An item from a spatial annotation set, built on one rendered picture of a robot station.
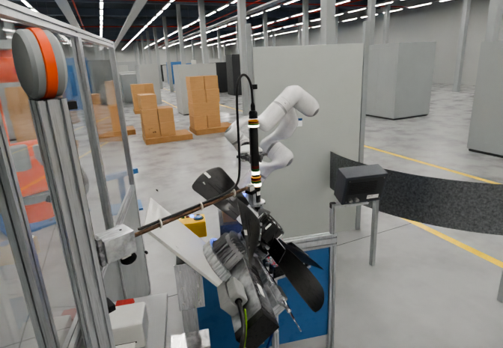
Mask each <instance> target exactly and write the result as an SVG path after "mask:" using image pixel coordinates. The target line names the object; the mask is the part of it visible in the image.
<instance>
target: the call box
mask: <svg viewBox="0 0 503 348"><path fill-rule="evenodd" d="M195 216H196V215H194V217H190V216H189V218H186V217H185V218H184V219H182V218H180V219H178V221H180V222H181V223H182V224H184V225H185V226H186V227H187V228H188V229H190V231H192V232H193V233H194V234H195V235H197V236H198V237H204V236H207V228H206V221H205V216H204V214H201V216H202V219H199V220H196V219H195Z"/></svg>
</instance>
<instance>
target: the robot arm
mask: <svg viewBox="0 0 503 348"><path fill-rule="evenodd" d="M295 109H296V110H298V111H299V112H301V113H302V114H303V115H305V116H307V117H313V116H315V115H316V114H317V113H318V111H319V109H320V106H319V103H318V102H317V101H316V100H315V99H314V98H313V97H312V96H311V95H310V94H309V93H307V92H306V91H305V90H303V89H302V88H301V87H299V86H298V85H291V86H288V87H286V88H285V89H284V90H283V91H282V93H281V94H280V95H279V96H278V97H277V98H276V99H275V100H274V101H273V102H272V103H271V104H270V105H269V106H268V107H267V109H266V110H265V111H264V112H263V113H262V114H261V115H260V116H258V118H256V119H258V120H259V127H258V128H259V129H261V130H262V131H264V132H269V131H270V130H271V129H272V128H273V127H274V126H275V125H276V124H277V123H278V122H279V121H280V120H281V121H280V123H279V125H278V127H277V128H276V130H275V131H274V132H273V133H271V134H269V135H268V136H267V137H265V138H263V139H262V140H261V142H260V145H259V165H260V176H261V184H262V183H263V182H264V180H265V179H266V178H267V177H268V176H269V174H270V173H272V172H273V171H274V170H277V169H280V168H285V167H287V166H289V165H290V164H291V162H292V161H293V153H292V152H291V151H290V150H289V149H288V148H287V147H285V146H284V145H283V144H282V143H281V142H279V141H278V140H284V139H287V138H289V137H291V136H292V134H293V133H294V131H295V129H296V127H297V125H298V122H299V120H298V117H297V114H296V110H295ZM248 120H251V119H249V116H246V117H241V118H239V125H240V157H241V162H249V163H252V157H251V156H250V148H249V138H248V137H247V136H245V135H244V134H243V133H242V132H241V129H242V128H243V127H244V126H245V125H247V124H249V123H248ZM225 137H226V139H227V140H228V141H229V142H230V143H231V144H232V145H233V146H234V148H235V149H236V150H237V152H238V143H237V121H234V122H233V123H232V124H231V125H230V126H229V127H228V128H227V129H226V130H225ZM264 156H267V157H269V158H270V159H271V160H272V161H271V162H263V161H262V159H263V157H264ZM251 176H252V170H251V168H250V169H249V170H248V172H247V173H246V175H245V176H244V177H243V178H242V179H241V181H240V182H239V183H238V185H237V186H238V187H239V189H241V188H244V187H245V185H248V184H251Z"/></svg>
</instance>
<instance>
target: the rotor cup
mask: <svg viewBox="0 0 503 348"><path fill-rule="evenodd" d="M258 219H259V221H260V222H261V223H262V231H261V233H262V235H261V237H260V245H259V246H257V248H256V250H255V251H256V252H257V253H258V254H259V255H260V256H262V257H265V256H266V255H267V254H268V252H267V250H266V246H267V245H272V242H273V240H274V239H275V238H276V239H279V238H280V237H281V235H282V236H283V235H284V230H283V228H282V227H281V225H280V224H279V223H278V222H277V221H276V220H275V219H274V218H273V217H272V216H271V215H270V214H269V213H267V212H265V213H263V215H262V216H260V217H259V218H258ZM274 222H275V223H274ZM269 224H271V225H270V226H269V227H268V228H267V229H265V227H266V226H268V225H269Z"/></svg>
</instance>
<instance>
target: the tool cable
mask: <svg viewBox="0 0 503 348"><path fill-rule="evenodd" d="M243 76H245V77H246V78H247V79H248V81H249V85H250V89H251V103H254V95H253V88H252V82H251V79H250V78H249V77H248V76H247V75H246V74H245V73H243V74H241V75H240V76H239V78H238V80H237V85H236V115H237V143H238V162H239V169H238V178H237V182H236V184H235V185H234V186H233V187H232V188H231V189H229V190H228V191H226V192H224V193H222V194H220V195H218V196H216V197H214V198H211V199H209V200H206V201H204V202H199V203H198V204H196V205H194V206H192V207H189V208H186V209H184V210H181V211H179V212H177V213H174V214H171V215H169V216H166V217H164V218H162V219H157V220H156V221H154V222H151V223H149V224H147V225H144V226H141V227H139V228H138V230H139V231H140V230H142V229H145V228H148V227H150V226H152V225H155V224H157V223H160V224H161V227H159V228H162V221H165V220H166V219H169V218H172V217H174V216H177V215H179V214H181V213H184V212H186V211H189V210H191V209H194V208H196V207H199V206H201V210H200V211H202V210H203V208H204V207H203V204H206V203H208V202H211V201H213V200H215V199H217V198H220V197H222V196H224V195H226V194H227V193H229V192H233V193H234V196H233V197H235V196H236V191H235V188H236V187H237V185H238V183H239V181H240V172H241V157H240V125H239V109H238V88H239V83H240V80H241V78H242V77H243Z"/></svg>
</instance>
